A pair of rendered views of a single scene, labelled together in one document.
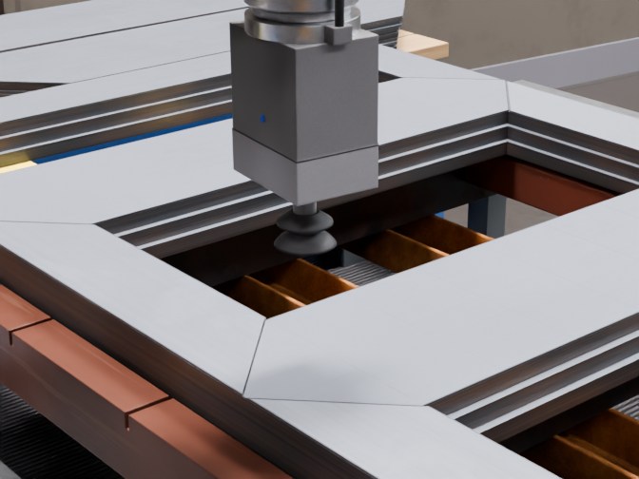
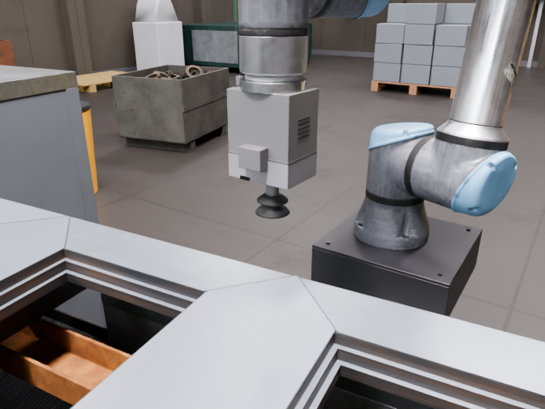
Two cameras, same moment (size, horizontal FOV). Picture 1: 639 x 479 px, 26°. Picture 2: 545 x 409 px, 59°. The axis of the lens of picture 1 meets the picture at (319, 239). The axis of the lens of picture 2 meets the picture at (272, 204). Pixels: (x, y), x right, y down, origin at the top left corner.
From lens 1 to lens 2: 1.40 m
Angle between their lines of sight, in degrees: 130
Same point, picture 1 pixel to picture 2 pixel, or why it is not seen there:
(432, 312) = (229, 369)
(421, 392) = (210, 298)
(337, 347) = (274, 318)
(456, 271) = not seen: outside the picture
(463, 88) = not seen: outside the picture
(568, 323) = (122, 385)
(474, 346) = (189, 341)
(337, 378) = (259, 296)
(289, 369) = (289, 296)
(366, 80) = (232, 112)
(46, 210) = not seen: outside the picture
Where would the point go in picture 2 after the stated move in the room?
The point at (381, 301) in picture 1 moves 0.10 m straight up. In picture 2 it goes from (272, 371) to (272, 288)
